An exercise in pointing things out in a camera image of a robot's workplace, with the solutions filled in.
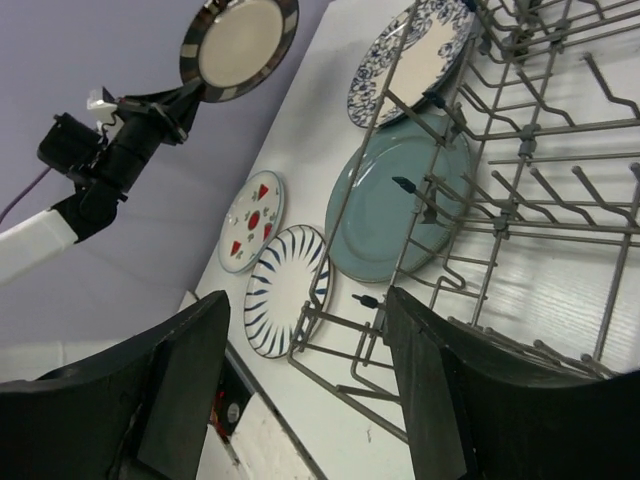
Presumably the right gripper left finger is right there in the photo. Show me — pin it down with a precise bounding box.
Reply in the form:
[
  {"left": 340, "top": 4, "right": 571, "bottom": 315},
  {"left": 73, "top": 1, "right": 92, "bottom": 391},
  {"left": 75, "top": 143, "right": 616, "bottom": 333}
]
[{"left": 1, "top": 291, "right": 230, "bottom": 479}]

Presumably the grey wire dish rack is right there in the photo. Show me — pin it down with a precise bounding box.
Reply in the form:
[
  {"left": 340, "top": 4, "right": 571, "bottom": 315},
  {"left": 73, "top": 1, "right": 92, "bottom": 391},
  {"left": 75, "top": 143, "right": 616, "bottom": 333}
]
[{"left": 287, "top": 0, "right": 640, "bottom": 446}]

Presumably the teal plate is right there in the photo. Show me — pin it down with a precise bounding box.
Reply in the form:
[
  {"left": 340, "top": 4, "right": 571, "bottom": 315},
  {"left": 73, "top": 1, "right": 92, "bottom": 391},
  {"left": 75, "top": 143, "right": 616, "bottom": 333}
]
[{"left": 325, "top": 119, "right": 474, "bottom": 283}]

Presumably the blue striped white plate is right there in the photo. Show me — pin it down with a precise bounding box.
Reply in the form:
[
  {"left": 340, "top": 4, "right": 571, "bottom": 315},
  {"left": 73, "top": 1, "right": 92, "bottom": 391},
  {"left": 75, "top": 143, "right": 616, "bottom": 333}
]
[{"left": 243, "top": 224, "right": 333, "bottom": 359}]

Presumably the blue floral plate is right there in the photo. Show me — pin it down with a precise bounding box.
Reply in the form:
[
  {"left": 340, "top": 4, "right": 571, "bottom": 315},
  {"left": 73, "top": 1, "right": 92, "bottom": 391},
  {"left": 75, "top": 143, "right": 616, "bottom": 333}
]
[{"left": 346, "top": 1, "right": 475, "bottom": 128}]

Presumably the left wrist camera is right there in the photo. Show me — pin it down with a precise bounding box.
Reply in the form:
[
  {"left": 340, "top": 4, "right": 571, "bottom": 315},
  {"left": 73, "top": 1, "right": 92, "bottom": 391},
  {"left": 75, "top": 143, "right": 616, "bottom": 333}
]
[{"left": 86, "top": 87, "right": 117, "bottom": 124}]

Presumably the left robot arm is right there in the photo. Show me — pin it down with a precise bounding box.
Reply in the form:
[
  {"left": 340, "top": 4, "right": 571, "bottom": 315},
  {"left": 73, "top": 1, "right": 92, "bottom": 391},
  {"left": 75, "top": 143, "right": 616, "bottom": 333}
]
[{"left": 1, "top": 80, "right": 205, "bottom": 284}]

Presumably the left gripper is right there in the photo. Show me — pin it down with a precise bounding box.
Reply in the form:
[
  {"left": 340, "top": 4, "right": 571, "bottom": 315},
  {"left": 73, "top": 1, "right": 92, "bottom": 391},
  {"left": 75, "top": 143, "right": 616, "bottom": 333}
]
[{"left": 95, "top": 82, "right": 203, "bottom": 193}]

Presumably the brown rimmed cream plate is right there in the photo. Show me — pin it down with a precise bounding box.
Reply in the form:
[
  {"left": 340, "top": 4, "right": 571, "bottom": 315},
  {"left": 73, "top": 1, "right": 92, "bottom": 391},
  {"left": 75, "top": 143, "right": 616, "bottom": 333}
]
[{"left": 179, "top": 0, "right": 300, "bottom": 103}]

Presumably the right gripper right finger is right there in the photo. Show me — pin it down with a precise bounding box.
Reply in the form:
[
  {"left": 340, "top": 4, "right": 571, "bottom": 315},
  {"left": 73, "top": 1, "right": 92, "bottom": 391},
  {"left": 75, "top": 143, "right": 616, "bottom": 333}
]
[{"left": 384, "top": 287, "right": 639, "bottom": 479}]

